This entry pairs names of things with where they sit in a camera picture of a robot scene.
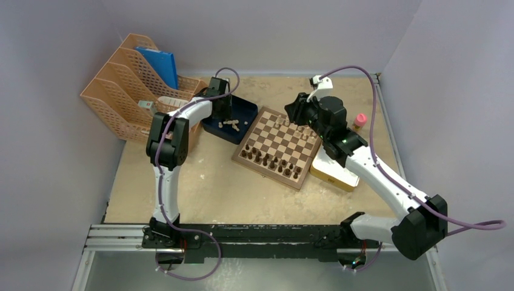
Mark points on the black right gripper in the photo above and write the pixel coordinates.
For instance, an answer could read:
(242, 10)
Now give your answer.
(296, 110)

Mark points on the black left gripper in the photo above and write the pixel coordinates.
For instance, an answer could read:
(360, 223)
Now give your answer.
(225, 115)

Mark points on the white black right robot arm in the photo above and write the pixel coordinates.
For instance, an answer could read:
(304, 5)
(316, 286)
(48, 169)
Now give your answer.
(417, 225)

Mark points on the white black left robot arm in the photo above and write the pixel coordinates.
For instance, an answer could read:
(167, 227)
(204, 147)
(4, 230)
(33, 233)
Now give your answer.
(168, 147)

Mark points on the wooden chess board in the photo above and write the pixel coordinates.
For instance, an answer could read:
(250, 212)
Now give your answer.
(279, 154)

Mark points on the light wooden tall piece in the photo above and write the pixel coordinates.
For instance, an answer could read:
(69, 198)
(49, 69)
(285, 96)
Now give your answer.
(279, 121)

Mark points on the dark blue tray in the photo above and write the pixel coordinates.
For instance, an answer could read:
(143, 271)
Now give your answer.
(243, 111)

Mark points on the white paper pack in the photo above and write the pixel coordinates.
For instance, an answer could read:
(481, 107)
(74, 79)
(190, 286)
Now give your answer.
(169, 104)

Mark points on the pink capped small bottle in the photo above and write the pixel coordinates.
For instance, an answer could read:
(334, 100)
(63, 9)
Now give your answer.
(359, 121)

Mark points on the gold metal tin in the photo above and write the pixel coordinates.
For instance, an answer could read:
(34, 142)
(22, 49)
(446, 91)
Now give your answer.
(328, 170)

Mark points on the grey box red label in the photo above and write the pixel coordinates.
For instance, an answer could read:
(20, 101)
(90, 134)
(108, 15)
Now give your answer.
(148, 106)

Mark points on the blue folder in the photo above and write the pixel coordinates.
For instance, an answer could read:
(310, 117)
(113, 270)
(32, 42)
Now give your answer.
(163, 64)

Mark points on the peach plastic file organizer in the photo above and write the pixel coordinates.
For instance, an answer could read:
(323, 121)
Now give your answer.
(125, 79)

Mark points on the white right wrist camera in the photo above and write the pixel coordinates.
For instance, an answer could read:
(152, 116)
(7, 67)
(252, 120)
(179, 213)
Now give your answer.
(322, 87)

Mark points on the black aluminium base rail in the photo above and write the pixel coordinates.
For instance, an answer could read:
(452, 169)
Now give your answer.
(325, 243)

